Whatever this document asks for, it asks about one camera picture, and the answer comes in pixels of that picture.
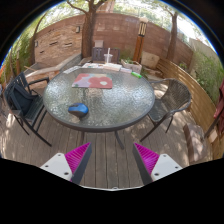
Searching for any raised stone garden bed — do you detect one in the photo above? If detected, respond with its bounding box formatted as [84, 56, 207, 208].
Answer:
[24, 53, 83, 79]

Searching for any blue computer mouse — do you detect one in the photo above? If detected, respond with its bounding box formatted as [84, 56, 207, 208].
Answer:
[67, 102, 90, 119]

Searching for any colourful sticker sheet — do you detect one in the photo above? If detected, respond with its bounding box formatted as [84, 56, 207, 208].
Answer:
[81, 62, 105, 70]

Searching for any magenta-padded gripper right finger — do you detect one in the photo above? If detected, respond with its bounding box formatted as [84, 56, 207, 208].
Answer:
[132, 142, 184, 186]

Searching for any brown wicker chair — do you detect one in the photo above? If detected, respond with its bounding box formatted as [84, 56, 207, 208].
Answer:
[139, 78, 193, 143]

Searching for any red floral mouse pad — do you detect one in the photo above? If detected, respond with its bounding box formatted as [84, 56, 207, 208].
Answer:
[71, 73, 114, 90]

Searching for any thick forked tree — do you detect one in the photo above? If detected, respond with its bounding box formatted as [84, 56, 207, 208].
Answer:
[66, 0, 108, 59]

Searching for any clear plastic cup with straw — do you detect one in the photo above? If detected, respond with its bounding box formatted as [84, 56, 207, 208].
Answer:
[103, 47, 114, 64]

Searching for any dark wooden slatted chair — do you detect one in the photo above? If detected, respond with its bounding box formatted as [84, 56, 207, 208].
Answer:
[91, 46, 121, 64]

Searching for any white planter box with plants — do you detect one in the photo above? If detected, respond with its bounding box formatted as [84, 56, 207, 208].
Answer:
[120, 58, 143, 74]

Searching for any low concrete block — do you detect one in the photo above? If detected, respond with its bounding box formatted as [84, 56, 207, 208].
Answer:
[79, 56, 93, 66]

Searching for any beige stone slab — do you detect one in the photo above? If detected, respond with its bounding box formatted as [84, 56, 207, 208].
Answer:
[141, 51, 161, 70]

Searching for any black slatted chair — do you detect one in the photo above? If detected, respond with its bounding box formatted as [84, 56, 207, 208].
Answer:
[3, 71, 53, 148]

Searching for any green marker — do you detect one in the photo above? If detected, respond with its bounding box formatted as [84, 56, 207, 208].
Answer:
[130, 71, 143, 80]

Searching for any white licence plate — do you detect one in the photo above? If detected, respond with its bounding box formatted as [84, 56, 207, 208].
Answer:
[62, 65, 82, 75]

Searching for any slim dark tree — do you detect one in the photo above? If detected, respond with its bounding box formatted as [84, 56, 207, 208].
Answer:
[163, 6, 179, 63]

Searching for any small white blue book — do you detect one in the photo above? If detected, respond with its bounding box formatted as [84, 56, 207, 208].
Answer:
[119, 67, 134, 74]

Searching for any white open book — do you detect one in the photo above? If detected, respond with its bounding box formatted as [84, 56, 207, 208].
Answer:
[102, 62, 123, 72]

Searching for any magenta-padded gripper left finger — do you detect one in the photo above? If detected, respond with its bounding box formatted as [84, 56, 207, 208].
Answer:
[39, 142, 93, 185]

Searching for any curved wooden slat fence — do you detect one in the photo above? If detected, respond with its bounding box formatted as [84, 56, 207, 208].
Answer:
[156, 58, 224, 158]

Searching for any wooden garden lamp post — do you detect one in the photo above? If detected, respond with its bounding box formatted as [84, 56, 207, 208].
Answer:
[132, 17, 149, 63]

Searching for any leaning thin tree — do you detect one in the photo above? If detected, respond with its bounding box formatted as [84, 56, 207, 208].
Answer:
[28, 13, 48, 66]

